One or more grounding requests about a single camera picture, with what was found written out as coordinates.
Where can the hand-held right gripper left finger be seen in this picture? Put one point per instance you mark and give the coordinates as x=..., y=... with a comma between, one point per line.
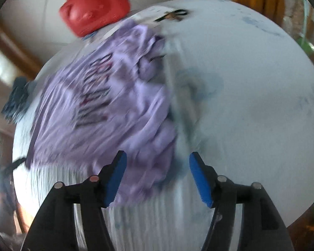
x=117, y=177

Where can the red plastic basket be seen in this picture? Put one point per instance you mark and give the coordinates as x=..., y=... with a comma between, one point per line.
x=95, y=6

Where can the green object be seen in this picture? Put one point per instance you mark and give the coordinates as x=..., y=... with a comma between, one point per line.
x=306, y=45

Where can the small black object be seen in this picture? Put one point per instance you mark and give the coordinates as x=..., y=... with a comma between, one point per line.
x=172, y=15

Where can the dark blue garment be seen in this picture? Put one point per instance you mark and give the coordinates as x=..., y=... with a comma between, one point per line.
x=15, y=98

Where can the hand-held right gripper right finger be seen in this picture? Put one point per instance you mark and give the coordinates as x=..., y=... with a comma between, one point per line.
x=200, y=180

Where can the purple printed t-shirt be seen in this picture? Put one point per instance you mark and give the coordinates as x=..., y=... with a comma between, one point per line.
x=104, y=104

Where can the white bed sheet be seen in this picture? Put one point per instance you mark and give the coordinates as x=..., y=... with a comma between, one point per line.
x=251, y=109

